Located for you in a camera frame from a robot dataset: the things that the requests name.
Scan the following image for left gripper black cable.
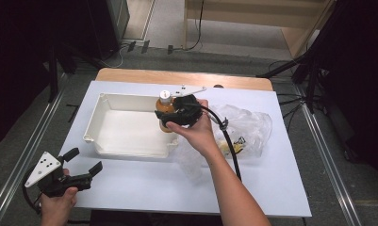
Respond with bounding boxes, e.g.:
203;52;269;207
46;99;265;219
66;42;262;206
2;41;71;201
22;168;43;216

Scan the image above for metal floor rail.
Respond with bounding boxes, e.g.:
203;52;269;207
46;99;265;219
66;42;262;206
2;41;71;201
293;84;364;226
0;89;66;226

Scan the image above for person's left hand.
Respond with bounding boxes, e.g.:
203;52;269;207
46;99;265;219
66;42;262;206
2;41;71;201
39;168;79;226

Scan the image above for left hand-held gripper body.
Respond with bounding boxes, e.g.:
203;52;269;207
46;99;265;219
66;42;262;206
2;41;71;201
24;151;93;199

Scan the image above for dark cabinet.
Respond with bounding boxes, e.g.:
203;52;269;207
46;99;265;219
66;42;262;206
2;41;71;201
86;0;131;60

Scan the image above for white plastic bin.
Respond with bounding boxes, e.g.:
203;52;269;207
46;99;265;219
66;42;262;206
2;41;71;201
82;91;181;159

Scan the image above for black stand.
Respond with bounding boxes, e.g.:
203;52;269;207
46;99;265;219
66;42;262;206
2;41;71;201
44;41;103;104
255;51;324;115

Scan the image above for black curtain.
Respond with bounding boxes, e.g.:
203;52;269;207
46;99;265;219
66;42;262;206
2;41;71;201
301;0;378;186
0;0;95;151

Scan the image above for clear plastic bag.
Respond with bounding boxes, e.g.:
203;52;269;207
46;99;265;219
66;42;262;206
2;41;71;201
172;103;273;184

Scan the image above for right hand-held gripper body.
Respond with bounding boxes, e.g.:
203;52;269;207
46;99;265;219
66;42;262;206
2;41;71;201
159;84;207;128

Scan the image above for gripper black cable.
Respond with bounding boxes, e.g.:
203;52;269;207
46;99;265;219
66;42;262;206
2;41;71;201
22;168;43;216
199;104;243;183

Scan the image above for yellow item in bag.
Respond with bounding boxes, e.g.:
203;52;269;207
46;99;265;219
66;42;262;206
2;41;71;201
219;137;247;155

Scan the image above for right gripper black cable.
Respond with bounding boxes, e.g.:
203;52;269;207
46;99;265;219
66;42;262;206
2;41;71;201
199;104;243;183

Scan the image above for person's right hand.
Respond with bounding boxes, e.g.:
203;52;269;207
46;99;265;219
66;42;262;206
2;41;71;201
166;99;221;158

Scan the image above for white board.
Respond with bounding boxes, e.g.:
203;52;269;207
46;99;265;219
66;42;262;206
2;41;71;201
58;80;313;218

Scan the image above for orange juice bottle white cap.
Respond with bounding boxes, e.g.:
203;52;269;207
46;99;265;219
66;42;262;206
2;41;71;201
155;89;179;134

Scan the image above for white floor cable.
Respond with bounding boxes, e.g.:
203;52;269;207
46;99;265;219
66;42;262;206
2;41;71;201
106;43;132;69

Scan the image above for wooden table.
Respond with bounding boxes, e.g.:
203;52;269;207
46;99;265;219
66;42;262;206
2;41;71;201
95;67;274;92

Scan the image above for black floor cable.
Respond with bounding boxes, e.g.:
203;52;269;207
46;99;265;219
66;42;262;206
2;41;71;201
172;0;205;52

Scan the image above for light wooden furniture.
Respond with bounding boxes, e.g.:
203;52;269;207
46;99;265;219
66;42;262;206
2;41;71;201
183;0;336;59

